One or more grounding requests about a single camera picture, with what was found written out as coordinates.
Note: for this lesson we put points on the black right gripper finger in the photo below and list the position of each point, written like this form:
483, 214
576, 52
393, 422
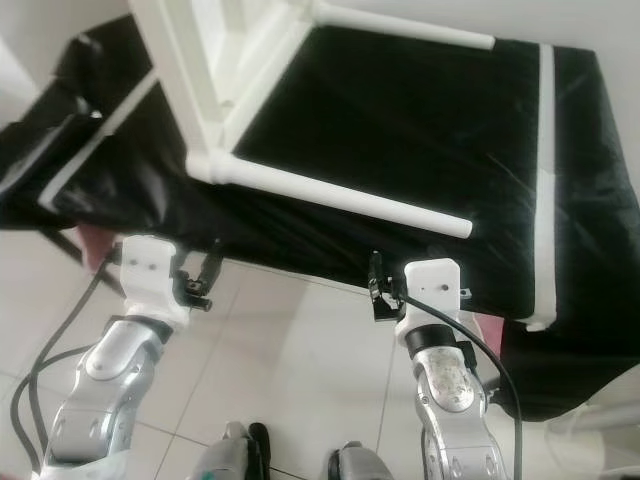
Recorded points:
376, 273

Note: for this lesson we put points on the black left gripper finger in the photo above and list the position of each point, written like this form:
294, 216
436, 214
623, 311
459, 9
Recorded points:
212, 264

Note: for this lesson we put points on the white plastic table leg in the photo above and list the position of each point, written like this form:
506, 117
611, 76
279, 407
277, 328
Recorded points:
360, 200
410, 28

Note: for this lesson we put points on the white plastic table top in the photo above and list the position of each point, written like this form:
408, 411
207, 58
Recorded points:
190, 80

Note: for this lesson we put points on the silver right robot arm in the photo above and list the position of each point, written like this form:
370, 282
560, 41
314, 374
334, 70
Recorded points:
455, 400

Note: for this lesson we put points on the pink table cover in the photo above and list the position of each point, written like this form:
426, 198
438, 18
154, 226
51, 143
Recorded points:
92, 248

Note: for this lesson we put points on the black metal table leg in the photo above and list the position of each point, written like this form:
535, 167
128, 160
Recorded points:
65, 262

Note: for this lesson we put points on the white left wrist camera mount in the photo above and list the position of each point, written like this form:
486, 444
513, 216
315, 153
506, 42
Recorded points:
155, 275

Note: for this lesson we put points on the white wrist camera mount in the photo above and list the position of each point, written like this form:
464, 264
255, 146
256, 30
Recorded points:
155, 275
430, 285

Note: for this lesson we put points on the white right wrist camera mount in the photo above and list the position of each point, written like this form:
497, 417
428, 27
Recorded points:
430, 285

